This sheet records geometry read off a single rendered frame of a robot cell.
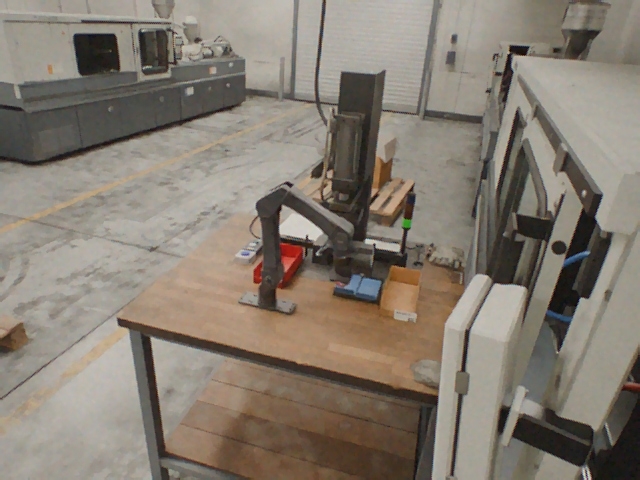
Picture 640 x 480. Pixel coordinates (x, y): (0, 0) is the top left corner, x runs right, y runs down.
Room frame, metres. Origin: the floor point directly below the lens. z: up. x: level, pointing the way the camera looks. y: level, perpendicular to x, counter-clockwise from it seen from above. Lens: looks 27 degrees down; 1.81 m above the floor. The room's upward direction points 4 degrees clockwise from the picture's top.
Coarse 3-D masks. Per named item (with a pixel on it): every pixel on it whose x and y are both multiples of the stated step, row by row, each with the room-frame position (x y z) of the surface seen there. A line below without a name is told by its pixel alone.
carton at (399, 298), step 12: (396, 276) 1.55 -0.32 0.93; (408, 276) 1.54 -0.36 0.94; (420, 276) 1.49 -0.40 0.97; (396, 288) 1.50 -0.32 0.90; (408, 288) 1.50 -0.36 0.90; (384, 300) 1.40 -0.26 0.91; (396, 300) 1.41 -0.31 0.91; (408, 300) 1.42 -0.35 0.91; (384, 312) 1.31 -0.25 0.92; (396, 312) 1.30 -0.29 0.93; (408, 312) 1.29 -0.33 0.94
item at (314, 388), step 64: (192, 256) 1.65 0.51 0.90; (128, 320) 1.19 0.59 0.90; (192, 320) 1.21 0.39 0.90; (256, 320) 1.24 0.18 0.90; (320, 320) 1.26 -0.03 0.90; (384, 320) 1.29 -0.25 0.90; (256, 384) 1.65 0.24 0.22; (320, 384) 1.68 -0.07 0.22; (384, 384) 0.99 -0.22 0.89; (192, 448) 1.26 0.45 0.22; (256, 448) 1.29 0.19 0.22; (320, 448) 1.31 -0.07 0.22; (384, 448) 1.33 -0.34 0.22
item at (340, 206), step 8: (344, 192) 1.66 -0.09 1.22; (360, 192) 1.83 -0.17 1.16; (336, 200) 1.67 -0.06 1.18; (344, 200) 1.67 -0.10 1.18; (352, 200) 1.68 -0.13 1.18; (328, 208) 1.68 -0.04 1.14; (336, 208) 1.63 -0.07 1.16; (344, 208) 1.63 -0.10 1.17; (352, 208) 1.66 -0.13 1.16; (360, 208) 1.70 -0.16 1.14; (344, 216) 1.64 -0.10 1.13; (352, 216) 1.63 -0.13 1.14; (360, 216) 1.66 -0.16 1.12
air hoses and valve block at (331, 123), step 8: (320, 24) 2.20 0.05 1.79; (320, 32) 2.20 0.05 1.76; (320, 40) 2.19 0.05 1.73; (320, 48) 2.19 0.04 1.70; (320, 56) 2.19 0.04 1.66; (320, 104) 2.16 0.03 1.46; (320, 112) 2.14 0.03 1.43; (328, 120) 1.66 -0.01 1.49; (328, 128) 1.65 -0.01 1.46; (328, 136) 1.65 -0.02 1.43; (328, 152) 1.77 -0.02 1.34; (328, 160) 1.75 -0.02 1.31; (320, 192) 1.69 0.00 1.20; (336, 192) 1.91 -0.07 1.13
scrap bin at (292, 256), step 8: (288, 248) 1.69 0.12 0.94; (296, 248) 1.69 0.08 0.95; (288, 256) 1.69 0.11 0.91; (296, 256) 1.69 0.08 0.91; (288, 264) 1.63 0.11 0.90; (296, 264) 1.59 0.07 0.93; (256, 272) 1.49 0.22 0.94; (288, 272) 1.50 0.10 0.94; (256, 280) 1.47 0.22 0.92; (288, 280) 1.50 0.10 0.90; (280, 288) 1.44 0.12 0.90
